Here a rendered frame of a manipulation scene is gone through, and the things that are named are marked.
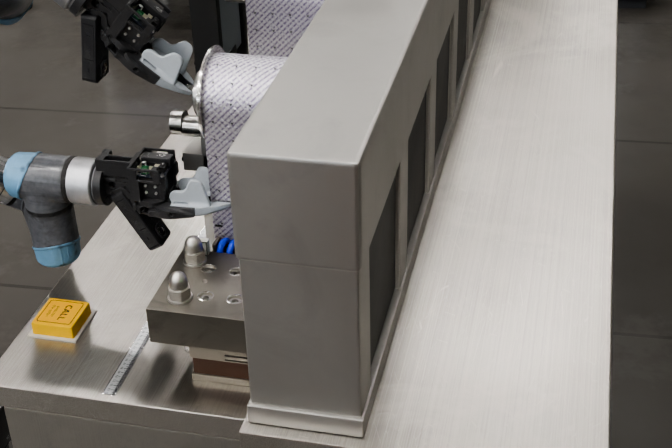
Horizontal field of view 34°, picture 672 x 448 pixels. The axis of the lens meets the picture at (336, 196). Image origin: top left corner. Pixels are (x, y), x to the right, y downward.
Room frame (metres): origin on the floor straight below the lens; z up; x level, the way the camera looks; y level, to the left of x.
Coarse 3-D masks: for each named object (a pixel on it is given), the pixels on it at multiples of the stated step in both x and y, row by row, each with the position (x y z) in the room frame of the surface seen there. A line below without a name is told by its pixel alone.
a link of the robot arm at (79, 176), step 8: (72, 160) 1.51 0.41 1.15; (80, 160) 1.51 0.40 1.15; (88, 160) 1.51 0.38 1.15; (72, 168) 1.50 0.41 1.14; (80, 168) 1.50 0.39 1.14; (88, 168) 1.49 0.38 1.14; (72, 176) 1.49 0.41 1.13; (80, 176) 1.49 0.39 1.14; (88, 176) 1.48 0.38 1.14; (72, 184) 1.48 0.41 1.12; (80, 184) 1.48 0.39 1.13; (88, 184) 1.48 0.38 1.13; (72, 192) 1.48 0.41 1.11; (80, 192) 1.48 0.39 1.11; (88, 192) 1.47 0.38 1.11; (72, 200) 1.49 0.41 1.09; (80, 200) 1.48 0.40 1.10; (88, 200) 1.48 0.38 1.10
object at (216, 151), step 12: (216, 144) 1.46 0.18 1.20; (228, 144) 1.46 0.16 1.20; (216, 156) 1.46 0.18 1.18; (216, 168) 1.46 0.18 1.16; (216, 180) 1.46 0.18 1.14; (228, 180) 1.46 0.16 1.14; (216, 192) 1.46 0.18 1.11; (228, 192) 1.46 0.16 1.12; (216, 216) 1.46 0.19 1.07; (228, 216) 1.46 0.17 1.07; (216, 228) 1.46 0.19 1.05; (228, 228) 1.46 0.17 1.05
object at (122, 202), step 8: (120, 192) 1.48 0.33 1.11; (120, 200) 1.48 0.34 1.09; (128, 200) 1.48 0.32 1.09; (120, 208) 1.48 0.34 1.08; (128, 208) 1.48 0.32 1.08; (128, 216) 1.48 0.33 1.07; (136, 216) 1.47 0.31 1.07; (144, 216) 1.48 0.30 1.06; (136, 224) 1.47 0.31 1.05; (144, 224) 1.47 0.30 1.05; (152, 224) 1.48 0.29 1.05; (160, 224) 1.50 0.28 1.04; (136, 232) 1.48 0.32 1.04; (144, 232) 1.47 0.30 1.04; (152, 232) 1.47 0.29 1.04; (160, 232) 1.48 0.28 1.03; (168, 232) 1.50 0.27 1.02; (144, 240) 1.47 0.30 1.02; (152, 240) 1.47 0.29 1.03; (160, 240) 1.47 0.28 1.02; (152, 248) 1.47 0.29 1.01
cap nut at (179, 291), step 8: (176, 272) 1.31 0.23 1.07; (176, 280) 1.30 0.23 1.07; (184, 280) 1.30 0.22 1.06; (168, 288) 1.30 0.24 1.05; (176, 288) 1.29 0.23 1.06; (184, 288) 1.30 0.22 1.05; (168, 296) 1.31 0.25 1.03; (176, 296) 1.29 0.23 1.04; (184, 296) 1.29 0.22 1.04; (192, 296) 1.31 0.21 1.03; (176, 304) 1.29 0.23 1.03
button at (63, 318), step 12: (48, 300) 1.46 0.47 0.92; (60, 300) 1.46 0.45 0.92; (72, 300) 1.46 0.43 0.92; (48, 312) 1.42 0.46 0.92; (60, 312) 1.42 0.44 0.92; (72, 312) 1.42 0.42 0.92; (84, 312) 1.43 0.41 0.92; (36, 324) 1.40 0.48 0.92; (48, 324) 1.39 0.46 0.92; (60, 324) 1.39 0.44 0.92; (72, 324) 1.39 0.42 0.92; (60, 336) 1.39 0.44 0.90; (72, 336) 1.38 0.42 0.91
